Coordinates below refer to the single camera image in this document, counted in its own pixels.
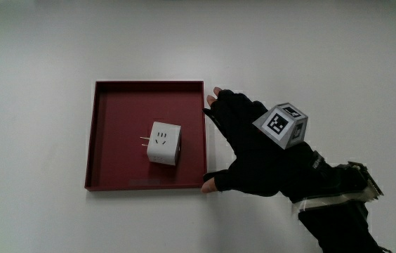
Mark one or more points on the person's right hand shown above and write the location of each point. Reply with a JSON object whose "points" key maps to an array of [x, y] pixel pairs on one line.
{"points": [[254, 158]]}

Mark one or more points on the white cube socket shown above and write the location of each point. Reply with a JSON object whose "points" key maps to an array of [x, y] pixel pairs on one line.
{"points": [[164, 145]]}

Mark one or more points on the person's right forearm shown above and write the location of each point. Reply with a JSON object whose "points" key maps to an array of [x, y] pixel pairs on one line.
{"points": [[338, 218]]}

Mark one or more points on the red square tray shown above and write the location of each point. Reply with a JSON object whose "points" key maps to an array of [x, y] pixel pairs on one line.
{"points": [[124, 116]]}

